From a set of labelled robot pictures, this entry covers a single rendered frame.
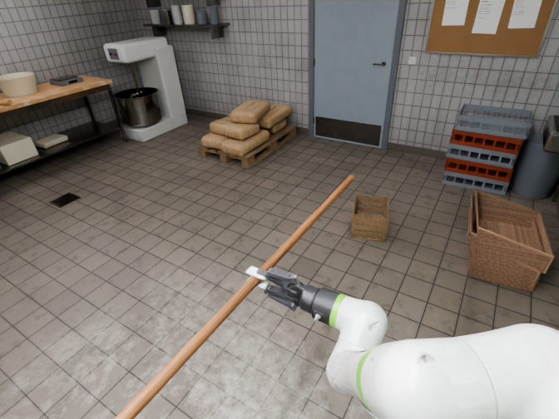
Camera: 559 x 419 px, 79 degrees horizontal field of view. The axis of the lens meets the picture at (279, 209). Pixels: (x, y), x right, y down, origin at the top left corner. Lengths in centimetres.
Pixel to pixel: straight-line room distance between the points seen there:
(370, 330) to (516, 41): 369
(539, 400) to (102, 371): 227
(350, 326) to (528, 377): 47
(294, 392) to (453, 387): 169
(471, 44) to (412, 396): 401
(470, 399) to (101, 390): 215
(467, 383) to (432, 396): 5
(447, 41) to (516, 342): 392
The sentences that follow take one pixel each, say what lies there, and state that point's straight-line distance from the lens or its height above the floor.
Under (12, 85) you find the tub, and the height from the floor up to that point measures 104.
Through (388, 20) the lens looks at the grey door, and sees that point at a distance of 442.
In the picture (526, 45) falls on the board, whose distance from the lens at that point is 428.
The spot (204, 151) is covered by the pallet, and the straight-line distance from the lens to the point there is 466.
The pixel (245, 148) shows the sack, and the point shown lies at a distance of 421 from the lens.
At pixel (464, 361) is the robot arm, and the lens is 51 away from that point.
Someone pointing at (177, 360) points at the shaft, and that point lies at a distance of 90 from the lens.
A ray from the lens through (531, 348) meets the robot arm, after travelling 56.
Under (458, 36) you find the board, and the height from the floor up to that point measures 135.
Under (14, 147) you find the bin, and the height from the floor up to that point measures 41.
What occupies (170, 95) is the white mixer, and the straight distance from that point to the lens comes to 583.
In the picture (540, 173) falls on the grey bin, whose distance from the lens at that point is 404.
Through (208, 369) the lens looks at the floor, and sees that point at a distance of 227.
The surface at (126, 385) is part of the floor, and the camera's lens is 238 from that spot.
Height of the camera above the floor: 189
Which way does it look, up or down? 34 degrees down
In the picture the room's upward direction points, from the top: 3 degrees counter-clockwise
